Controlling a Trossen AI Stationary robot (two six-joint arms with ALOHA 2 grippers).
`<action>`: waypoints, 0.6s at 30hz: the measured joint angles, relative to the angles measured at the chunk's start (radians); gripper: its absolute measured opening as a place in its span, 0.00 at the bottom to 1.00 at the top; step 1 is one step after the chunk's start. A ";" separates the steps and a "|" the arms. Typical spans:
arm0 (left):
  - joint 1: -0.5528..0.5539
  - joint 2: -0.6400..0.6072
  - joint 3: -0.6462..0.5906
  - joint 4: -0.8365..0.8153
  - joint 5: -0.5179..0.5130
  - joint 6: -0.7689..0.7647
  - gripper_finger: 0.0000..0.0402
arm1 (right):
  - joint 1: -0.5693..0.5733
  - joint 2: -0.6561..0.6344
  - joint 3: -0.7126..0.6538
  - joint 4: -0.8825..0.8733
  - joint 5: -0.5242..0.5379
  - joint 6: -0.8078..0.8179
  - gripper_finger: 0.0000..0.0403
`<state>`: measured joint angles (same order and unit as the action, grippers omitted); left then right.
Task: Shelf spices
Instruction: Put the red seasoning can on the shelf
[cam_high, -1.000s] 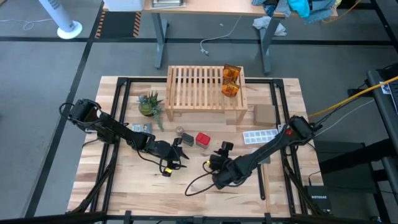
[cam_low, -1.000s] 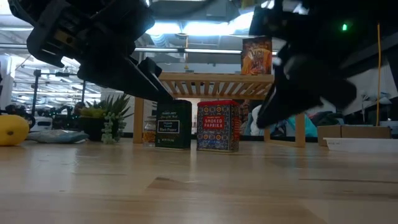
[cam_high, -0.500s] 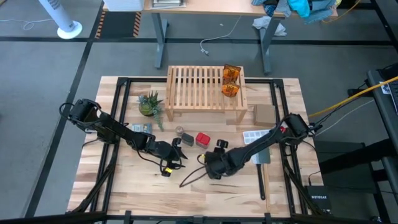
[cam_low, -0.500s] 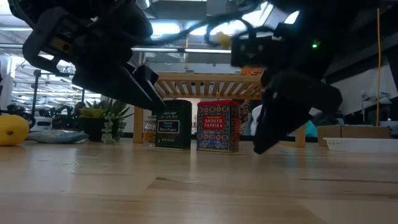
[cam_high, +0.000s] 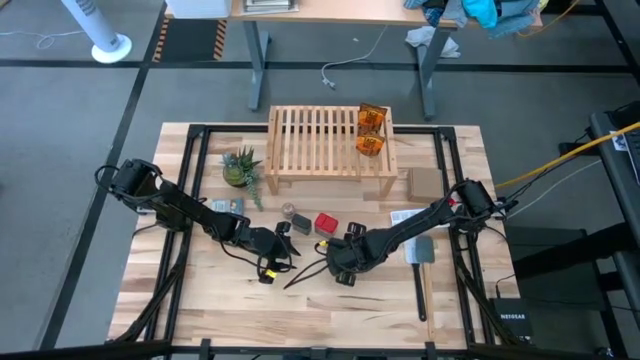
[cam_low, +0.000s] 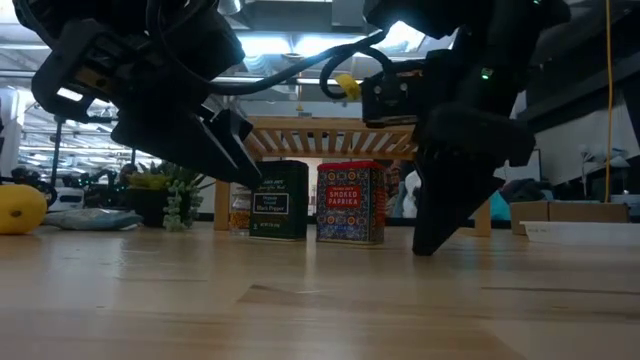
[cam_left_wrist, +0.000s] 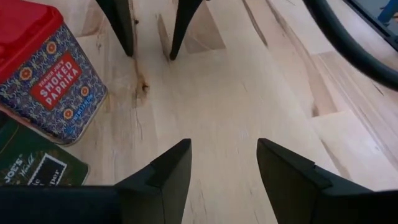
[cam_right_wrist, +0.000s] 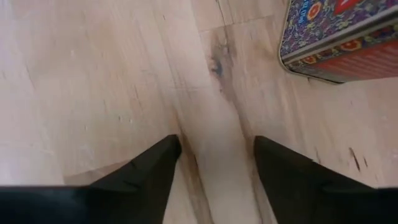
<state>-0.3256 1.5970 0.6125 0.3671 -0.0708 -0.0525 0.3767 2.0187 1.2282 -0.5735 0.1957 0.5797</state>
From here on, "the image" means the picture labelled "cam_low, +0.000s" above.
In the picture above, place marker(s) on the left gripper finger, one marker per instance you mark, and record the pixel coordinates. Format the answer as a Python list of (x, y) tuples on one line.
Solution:
[(237, 127), (225, 160)]

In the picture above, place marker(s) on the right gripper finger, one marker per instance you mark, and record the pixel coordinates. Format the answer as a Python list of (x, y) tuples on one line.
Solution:
[(450, 200)]

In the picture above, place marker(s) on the black pepper tin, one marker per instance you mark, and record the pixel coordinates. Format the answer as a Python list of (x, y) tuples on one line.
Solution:
[(280, 180)]

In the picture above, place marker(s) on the smoked paprika tin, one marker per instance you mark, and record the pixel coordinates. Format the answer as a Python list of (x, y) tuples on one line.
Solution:
[(350, 200)]

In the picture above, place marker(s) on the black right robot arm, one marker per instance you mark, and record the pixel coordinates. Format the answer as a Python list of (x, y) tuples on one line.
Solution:
[(500, 40)]

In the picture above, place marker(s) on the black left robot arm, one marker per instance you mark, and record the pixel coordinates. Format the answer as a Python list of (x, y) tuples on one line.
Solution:
[(75, 12)]

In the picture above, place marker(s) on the wooden slatted shelf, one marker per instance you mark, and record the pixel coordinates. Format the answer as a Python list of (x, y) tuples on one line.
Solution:
[(320, 124)]

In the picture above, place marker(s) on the glass spice jar cork lid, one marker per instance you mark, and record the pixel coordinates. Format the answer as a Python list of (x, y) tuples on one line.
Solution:
[(240, 215)]

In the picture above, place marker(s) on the white board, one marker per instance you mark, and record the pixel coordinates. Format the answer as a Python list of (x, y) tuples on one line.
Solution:
[(525, 174)]

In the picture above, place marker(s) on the potted succulent plant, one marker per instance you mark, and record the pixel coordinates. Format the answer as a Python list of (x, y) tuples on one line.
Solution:
[(177, 205)]

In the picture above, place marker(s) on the dark bag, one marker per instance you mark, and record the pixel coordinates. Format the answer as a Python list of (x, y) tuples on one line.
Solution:
[(525, 190)]

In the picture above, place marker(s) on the flat cardboard box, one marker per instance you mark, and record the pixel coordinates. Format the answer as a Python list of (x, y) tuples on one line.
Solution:
[(575, 211)]

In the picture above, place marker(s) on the black metal stand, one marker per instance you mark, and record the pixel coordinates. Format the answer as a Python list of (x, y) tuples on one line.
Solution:
[(56, 150)]

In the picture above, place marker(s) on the white desk lamp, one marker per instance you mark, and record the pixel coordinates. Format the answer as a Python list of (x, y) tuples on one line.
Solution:
[(619, 161)]

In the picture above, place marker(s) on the white box device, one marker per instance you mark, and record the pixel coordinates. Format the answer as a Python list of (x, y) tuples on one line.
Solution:
[(67, 199)]

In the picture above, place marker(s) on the yellow lemon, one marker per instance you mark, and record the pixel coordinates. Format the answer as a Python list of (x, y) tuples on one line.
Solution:
[(20, 210)]

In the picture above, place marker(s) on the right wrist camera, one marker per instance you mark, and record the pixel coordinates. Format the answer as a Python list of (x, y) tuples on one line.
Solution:
[(390, 100)]

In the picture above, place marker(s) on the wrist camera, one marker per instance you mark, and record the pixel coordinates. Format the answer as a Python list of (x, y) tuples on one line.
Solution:
[(50, 65), (390, 100)]

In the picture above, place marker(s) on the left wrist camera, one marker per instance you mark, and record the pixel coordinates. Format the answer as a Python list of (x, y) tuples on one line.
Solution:
[(50, 65)]

